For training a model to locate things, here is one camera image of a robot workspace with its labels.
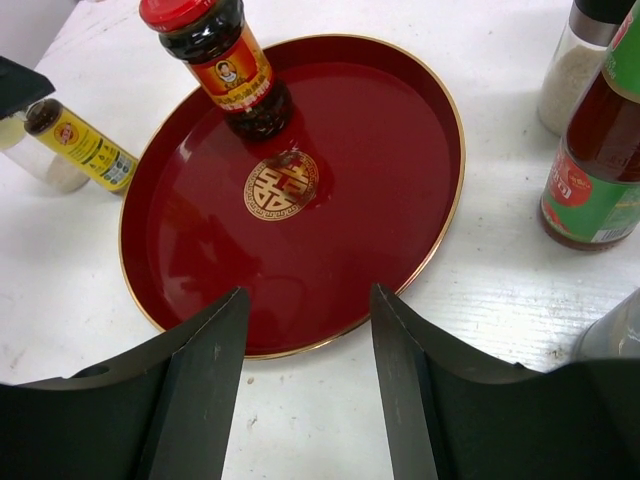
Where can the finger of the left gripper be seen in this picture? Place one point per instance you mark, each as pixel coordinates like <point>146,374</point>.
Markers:
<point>20,87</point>

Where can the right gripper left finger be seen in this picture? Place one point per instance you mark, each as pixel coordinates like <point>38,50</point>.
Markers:
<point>162,410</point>

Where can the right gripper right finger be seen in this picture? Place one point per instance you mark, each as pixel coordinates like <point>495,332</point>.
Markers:
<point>455,412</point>

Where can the cream-cap white shaker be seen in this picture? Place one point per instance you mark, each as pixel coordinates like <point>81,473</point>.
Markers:
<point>37,159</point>

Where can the small yellow-label oil bottle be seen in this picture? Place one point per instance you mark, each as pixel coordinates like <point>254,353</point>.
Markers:
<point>86,148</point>

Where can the red-lid chili sauce jar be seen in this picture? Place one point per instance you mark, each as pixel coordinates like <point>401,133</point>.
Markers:
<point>213,41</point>

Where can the yellow-cap red sauce bottle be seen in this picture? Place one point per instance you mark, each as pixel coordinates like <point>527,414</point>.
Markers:
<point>591,197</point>

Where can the grey-lid salt grinder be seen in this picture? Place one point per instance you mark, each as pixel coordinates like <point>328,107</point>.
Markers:
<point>590,27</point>

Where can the black-cap dark vinegar bottle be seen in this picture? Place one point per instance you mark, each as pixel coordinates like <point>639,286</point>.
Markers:
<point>612,341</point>

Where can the round red lacquer tray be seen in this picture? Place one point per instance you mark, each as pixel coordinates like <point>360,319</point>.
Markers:
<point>360,188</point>

